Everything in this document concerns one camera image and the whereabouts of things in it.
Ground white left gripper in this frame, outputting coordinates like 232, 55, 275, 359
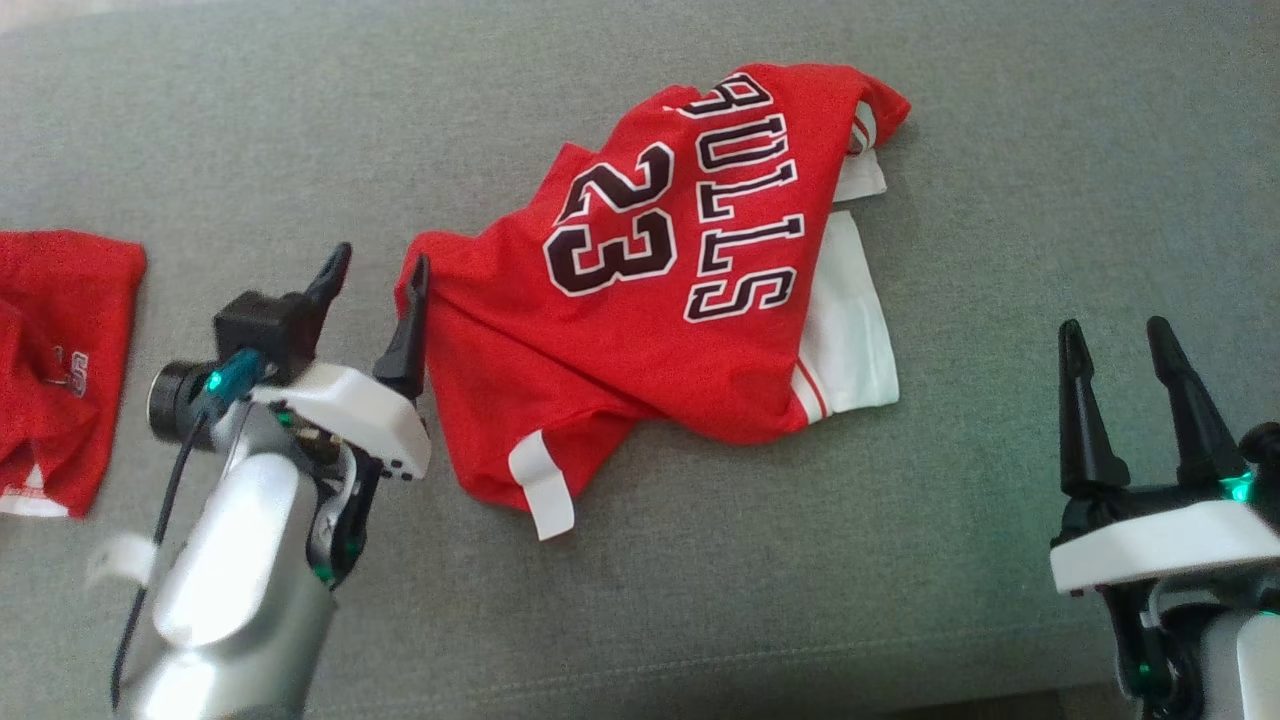
250, 242, 433, 481

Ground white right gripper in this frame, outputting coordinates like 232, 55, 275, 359
1050, 317, 1280, 598

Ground red bulls basketball jersey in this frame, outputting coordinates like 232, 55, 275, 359
395, 62, 913, 541

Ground red basketball shorts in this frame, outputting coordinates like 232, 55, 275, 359
0, 230, 148, 519

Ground grey fabric sofa seat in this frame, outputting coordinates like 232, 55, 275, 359
0, 0, 1280, 720

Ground black cable with teal plug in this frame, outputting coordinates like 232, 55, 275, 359
110, 348, 266, 713

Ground white cable tag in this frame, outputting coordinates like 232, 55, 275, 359
88, 533, 161, 588

